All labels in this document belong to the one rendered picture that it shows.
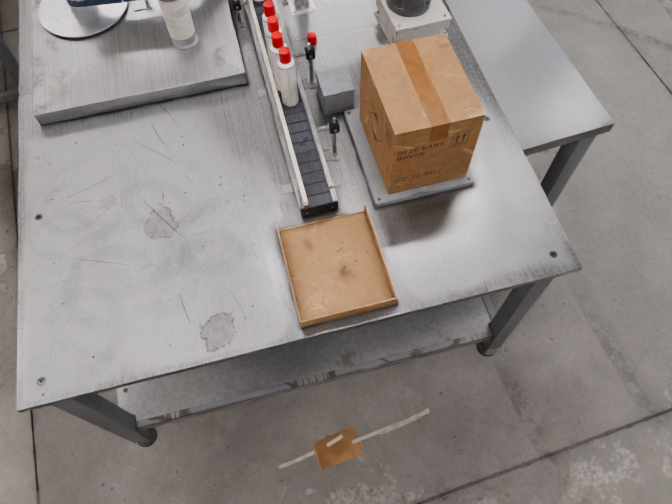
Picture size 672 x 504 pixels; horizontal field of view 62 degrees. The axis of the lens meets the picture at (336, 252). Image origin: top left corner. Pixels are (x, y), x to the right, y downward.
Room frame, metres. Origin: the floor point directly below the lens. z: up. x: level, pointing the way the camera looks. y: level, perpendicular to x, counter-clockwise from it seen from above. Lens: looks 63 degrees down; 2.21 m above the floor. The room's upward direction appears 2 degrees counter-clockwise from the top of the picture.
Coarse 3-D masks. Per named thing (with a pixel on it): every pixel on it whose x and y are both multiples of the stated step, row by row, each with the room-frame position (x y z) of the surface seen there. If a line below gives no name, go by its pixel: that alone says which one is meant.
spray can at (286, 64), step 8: (280, 48) 1.23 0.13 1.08; (288, 48) 1.23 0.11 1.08; (280, 56) 1.21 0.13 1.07; (288, 56) 1.21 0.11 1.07; (280, 64) 1.21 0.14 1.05; (288, 64) 1.20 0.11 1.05; (280, 72) 1.20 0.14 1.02; (288, 72) 1.20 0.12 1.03; (280, 80) 1.20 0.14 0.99; (288, 80) 1.19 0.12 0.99; (296, 80) 1.22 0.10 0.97; (288, 88) 1.19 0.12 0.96; (296, 88) 1.21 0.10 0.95; (288, 96) 1.19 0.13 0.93; (296, 96) 1.21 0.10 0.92; (288, 104) 1.19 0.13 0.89; (296, 104) 1.20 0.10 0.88
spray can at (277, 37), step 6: (276, 36) 1.27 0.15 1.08; (282, 36) 1.28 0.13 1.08; (276, 42) 1.26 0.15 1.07; (282, 42) 1.27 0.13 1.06; (270, 48) 1.28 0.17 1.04; (276, 48) 1.27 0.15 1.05; (276, 54) 1.26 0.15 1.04; (276, 60) 1.26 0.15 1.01; (276, 66) 1.26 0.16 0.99; (276, 72) 1.26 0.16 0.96; (276, 78) 1.26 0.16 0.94; (276, 84) 1.27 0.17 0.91
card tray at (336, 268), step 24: (360, 216) 0.82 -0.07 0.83; (288, 240) 0.75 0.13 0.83; (312, 240) 0.75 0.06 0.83; (336, 240) 0.75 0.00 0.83; (360, 240) 0.74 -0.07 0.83; (288, 264) 0.68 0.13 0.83; (312, 264) 0.67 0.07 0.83; (336, 264) 0.67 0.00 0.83; (360, 264) 0.67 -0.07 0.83; (384, 264) 0.65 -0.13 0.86; (312, 288) 0.60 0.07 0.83; (336, 288) 0.60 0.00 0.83; (360, 288) 0.60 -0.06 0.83; (384, 288) 0.60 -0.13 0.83; (312, 312) 0.53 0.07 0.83; (336, 312) 0.52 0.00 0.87; (360, 312) 0.53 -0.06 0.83
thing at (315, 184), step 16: (256, 16) 1.61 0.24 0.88; (288, 112) 1.18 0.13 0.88; (304, 112) 1.17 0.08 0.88; (288, 128) 1.11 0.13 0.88; (304, 128) 1.11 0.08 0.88; (304, 144) 1.05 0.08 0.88; (304, 160) 0.99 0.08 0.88; (320, 160) 0.99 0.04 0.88; (304, 176) 0.94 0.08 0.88; (320, 176) 0.93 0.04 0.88; (320, 192) 0.88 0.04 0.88
